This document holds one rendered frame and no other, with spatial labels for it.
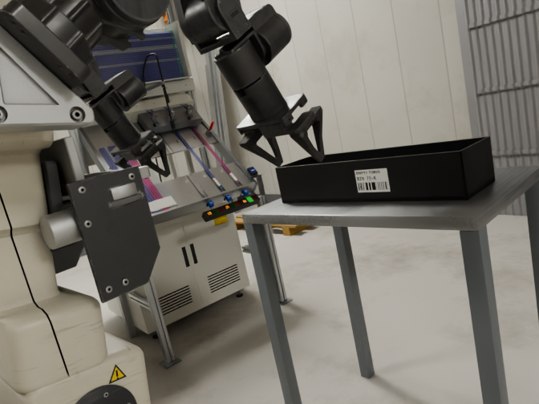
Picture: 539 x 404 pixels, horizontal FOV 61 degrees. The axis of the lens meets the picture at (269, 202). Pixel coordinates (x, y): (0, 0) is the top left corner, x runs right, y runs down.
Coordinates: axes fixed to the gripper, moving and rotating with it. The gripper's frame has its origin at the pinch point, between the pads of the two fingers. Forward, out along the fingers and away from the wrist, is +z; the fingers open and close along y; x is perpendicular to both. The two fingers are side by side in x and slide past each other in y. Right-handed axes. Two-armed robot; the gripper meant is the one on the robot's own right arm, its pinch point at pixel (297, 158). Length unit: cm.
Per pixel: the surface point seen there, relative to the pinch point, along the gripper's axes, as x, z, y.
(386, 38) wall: -291, 96, 151
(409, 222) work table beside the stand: -19.3, 33.8, 1.6
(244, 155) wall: -281, 181, 389
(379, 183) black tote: -32.6, 33.6, 14.8
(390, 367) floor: -29, 127, 50
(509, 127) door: -238, 163, 61
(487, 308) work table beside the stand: -11, 50, -12
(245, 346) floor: -17, 119, 122
